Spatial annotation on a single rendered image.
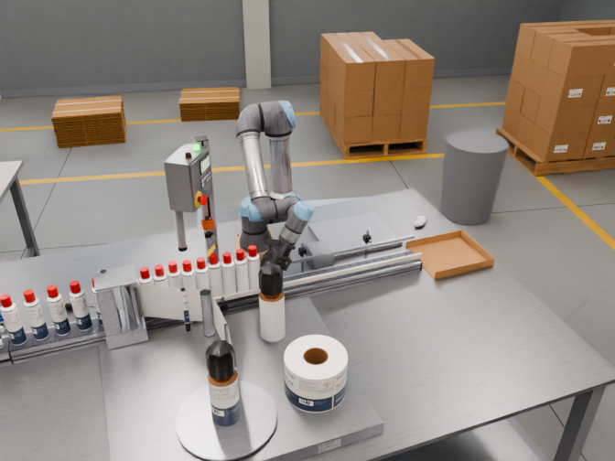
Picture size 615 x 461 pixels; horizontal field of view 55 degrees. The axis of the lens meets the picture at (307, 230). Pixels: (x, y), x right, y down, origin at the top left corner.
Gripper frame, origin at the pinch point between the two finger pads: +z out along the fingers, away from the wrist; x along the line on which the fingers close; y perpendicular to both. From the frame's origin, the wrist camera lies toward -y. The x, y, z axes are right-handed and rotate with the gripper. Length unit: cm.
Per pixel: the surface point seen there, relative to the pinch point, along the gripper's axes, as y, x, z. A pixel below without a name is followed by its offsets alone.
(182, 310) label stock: 13.5, -31.3, 14.7
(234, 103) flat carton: -413, 115, 21
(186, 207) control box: -0.1, -42.0, -18.8
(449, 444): 50, 93, 29
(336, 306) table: 15.7, 27.2, -3.6
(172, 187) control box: -3, -49, -23
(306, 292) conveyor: 5.9, 17.8, -1.4
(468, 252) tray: 1, 89, -40
